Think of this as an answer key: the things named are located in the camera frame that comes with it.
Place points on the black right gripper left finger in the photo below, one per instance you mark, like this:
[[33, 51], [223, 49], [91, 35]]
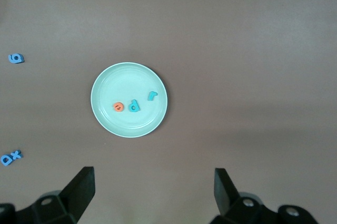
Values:
[[76, 195]]

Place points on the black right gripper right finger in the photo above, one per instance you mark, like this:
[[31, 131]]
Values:
[[226, 197]]

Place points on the orange foam letter e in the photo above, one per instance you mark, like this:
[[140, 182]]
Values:
[[118, 110]]

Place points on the teal foam letter d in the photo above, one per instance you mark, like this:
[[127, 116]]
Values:
[[137, 104]]

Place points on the teal foam letter r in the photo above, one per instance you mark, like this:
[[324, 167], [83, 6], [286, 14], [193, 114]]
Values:
[[151, 97]]

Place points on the blue foam letter x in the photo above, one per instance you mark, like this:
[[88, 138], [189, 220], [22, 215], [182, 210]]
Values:
[[16, 154]]

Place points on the blue foam letter D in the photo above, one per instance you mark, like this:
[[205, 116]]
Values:
[[10, 161]]

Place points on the pale green plate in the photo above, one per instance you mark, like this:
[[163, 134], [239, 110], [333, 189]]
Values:
[[126, 81]]

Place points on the blue foam letter g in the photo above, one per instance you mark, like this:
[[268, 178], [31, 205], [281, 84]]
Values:
[[21, 60]]

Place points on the brown table mat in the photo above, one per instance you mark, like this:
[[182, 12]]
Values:
[[237, 50]]

